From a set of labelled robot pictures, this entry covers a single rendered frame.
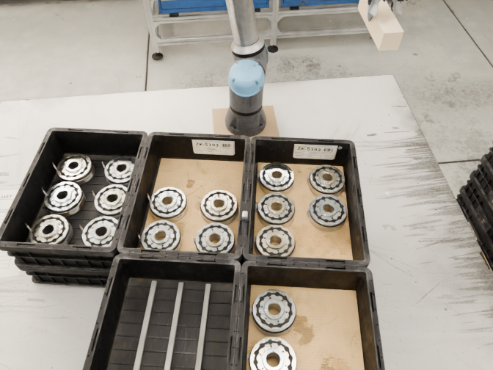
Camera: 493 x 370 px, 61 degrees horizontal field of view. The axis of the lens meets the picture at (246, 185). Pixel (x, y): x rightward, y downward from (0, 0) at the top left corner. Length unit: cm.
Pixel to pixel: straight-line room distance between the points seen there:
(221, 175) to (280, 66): 186
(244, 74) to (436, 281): 85
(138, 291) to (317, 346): 45
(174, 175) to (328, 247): 49
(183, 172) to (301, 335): 58
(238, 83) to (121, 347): 84
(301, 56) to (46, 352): 250
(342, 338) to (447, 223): 58
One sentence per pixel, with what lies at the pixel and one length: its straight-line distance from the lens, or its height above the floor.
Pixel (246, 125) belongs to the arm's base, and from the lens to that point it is 146.
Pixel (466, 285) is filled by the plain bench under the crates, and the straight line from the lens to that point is 136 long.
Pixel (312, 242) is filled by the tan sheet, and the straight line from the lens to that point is 113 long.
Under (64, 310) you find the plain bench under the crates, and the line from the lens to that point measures 128.
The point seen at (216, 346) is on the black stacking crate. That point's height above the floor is 83.
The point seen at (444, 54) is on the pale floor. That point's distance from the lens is 343.
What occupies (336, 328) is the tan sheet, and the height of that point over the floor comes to 83.
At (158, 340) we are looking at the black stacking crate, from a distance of 104.
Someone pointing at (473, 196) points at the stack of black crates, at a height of 30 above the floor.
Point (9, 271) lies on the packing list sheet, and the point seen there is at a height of 70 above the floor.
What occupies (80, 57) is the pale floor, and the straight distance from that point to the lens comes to 331.
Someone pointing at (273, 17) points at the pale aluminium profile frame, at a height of 26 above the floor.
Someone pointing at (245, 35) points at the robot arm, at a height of 102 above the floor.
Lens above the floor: 180
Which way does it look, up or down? 53 degrees down
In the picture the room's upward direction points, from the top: straight up
